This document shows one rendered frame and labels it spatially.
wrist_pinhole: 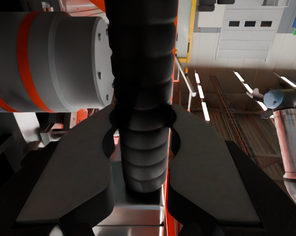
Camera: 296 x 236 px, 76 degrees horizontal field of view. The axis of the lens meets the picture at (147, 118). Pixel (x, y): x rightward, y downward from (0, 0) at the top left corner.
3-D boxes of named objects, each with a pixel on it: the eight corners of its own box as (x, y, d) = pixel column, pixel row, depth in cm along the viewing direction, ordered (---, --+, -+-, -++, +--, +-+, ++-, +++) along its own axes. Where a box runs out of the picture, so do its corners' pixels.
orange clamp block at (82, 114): (50, 124, 54) (64, 130, 63) (77, 124, 54) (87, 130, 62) (53, 101, 55) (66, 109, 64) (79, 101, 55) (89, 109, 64)
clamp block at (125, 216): (43, 207, 14) (60, 243, 17) (165, 207, 14) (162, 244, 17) (68, 158, 18) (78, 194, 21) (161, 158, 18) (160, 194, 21)
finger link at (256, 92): (249, 84, 107) (266, 90, 102) (246, 94, 110) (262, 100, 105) (248, 85, 105) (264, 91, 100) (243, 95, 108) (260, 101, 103)
